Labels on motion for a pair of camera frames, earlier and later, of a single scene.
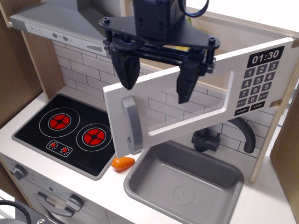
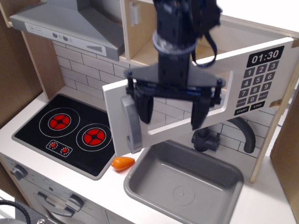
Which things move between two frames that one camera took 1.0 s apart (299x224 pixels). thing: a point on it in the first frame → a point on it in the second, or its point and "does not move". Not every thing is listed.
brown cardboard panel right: [285, 155] does not move
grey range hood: [63, 21] does not move
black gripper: [163, 30] → [174, 76]
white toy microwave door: [259, 74] does not move
